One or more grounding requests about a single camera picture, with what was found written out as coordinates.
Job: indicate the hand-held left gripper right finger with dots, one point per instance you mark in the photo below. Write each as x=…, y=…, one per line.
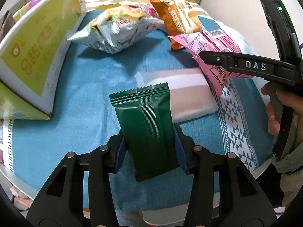
x=179, y=146

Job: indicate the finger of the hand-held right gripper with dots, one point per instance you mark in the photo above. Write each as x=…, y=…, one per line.
x=248, y=63

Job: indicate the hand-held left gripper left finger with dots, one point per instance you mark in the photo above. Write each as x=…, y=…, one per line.
x=120, y=152

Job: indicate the dark green snack packet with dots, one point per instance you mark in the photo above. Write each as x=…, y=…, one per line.
x=146, y=127

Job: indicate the green cardboard box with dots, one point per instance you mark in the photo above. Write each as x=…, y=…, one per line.
x=35, y=52

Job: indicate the person's right hand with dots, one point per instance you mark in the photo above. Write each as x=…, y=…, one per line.
x=272, y=120

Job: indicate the pale pink long packet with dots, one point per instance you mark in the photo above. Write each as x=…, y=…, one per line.
x=189, y=94

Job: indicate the blue patterned tablecloth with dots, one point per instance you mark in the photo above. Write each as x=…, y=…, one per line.
x=71, y=87

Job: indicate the orange snack packet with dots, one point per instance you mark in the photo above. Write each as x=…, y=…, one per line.
x=180, y=19

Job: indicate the grey green garment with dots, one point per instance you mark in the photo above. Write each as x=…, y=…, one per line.
x=287, y=165

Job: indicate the silver chip bag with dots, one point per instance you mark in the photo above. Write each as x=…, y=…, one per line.
x=113, y=33

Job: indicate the dark brown snack packet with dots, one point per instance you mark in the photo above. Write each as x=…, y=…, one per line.
x=7, y=23

